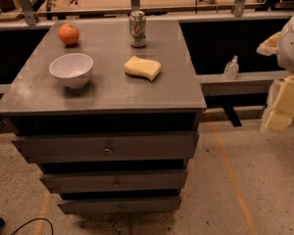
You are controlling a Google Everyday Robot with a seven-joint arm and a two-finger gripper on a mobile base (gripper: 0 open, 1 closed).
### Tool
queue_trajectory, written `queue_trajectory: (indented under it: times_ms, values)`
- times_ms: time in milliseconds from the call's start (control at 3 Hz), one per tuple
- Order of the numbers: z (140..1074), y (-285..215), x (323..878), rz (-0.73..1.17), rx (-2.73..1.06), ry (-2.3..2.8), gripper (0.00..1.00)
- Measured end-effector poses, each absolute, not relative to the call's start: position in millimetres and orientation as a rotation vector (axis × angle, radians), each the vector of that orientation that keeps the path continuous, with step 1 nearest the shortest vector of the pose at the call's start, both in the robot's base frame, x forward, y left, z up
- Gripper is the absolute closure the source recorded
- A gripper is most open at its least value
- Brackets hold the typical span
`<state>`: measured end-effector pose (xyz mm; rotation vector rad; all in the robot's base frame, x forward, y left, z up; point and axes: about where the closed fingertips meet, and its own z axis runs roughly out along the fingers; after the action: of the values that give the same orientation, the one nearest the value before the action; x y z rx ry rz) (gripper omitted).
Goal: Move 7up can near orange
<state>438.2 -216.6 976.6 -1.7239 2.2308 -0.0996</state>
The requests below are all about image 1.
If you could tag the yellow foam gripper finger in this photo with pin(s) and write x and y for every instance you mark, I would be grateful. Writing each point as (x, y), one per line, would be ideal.
(279, 112)
(270, 46)

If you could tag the green 7up soda can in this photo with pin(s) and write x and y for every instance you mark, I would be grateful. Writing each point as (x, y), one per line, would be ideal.
(137, 29)

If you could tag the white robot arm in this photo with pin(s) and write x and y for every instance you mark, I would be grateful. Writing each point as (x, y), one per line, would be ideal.
(285, 52)

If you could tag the clear sanitizer pump bottle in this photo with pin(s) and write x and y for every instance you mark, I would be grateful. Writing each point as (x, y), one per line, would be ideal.
(231, 69)

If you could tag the yellow sponge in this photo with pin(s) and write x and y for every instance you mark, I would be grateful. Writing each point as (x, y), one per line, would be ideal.
(142, 67)

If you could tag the grey drawer cabinet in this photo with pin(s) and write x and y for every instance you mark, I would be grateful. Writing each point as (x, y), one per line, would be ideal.
(120, 143)

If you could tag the white ceramic bowl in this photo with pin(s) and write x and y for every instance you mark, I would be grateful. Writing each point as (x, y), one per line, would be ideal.
(72, 70)

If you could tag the orange fruit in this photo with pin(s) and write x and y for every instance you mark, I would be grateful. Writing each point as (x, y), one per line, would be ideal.
(68, 34)

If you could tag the metal railing frame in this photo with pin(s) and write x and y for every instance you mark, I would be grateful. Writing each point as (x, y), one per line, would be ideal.
(44, 13)

